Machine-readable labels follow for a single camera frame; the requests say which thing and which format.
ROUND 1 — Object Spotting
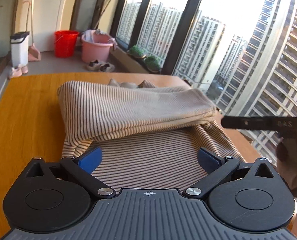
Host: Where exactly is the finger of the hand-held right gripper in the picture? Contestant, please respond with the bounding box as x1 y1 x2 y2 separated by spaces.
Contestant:
221 116 274 130

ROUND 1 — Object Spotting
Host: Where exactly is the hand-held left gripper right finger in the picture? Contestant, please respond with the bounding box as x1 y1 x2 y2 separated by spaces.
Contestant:
183 147 276 200

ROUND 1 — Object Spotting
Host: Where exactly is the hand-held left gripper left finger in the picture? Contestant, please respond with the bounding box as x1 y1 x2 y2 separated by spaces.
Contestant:
25 147 116 198

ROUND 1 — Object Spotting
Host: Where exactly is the beige striped sweater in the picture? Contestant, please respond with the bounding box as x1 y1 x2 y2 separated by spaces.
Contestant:
57 79 246 190

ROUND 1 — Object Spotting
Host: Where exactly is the pink plastic basin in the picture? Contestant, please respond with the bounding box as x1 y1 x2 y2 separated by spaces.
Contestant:
81 29 117 63

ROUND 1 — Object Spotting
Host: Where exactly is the red plastic bucket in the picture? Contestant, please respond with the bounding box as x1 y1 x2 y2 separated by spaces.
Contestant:
54 30 79 58

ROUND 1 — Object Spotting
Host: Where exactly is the pink dustpan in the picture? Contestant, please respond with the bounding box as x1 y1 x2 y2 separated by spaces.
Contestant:
28 44 41 62

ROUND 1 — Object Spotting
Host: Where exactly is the white trash bin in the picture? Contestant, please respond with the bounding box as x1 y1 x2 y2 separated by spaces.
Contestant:
10 31 30 68

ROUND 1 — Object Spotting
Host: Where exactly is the frosted glass door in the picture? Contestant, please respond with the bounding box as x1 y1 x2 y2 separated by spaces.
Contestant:
71 0 107 32

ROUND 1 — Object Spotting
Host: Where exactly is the long mop pole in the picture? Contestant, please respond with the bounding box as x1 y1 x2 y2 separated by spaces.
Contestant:
93 0 129 30

